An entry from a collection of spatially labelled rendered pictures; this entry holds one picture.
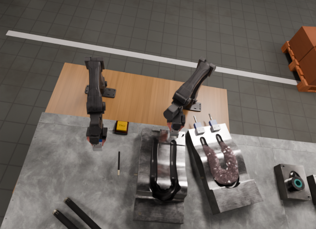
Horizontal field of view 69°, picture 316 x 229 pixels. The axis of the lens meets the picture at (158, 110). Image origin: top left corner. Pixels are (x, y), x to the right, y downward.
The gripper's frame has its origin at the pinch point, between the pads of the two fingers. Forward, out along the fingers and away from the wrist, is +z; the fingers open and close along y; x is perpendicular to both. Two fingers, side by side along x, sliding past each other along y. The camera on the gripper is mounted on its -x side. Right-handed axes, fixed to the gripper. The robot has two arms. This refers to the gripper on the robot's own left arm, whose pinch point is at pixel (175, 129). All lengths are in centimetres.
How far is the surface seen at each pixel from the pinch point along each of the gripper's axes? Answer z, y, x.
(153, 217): 23.3, -8.6, -41.1
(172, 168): 12.7, -0.3, -17.9
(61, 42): 21, -137, 161
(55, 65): 34, -133, 128
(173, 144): 7.9, 0.0, -4.0
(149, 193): 15.9, -11.4, -32.5
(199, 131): 6.5, 15.7, 6.8
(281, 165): 19, 67, -5
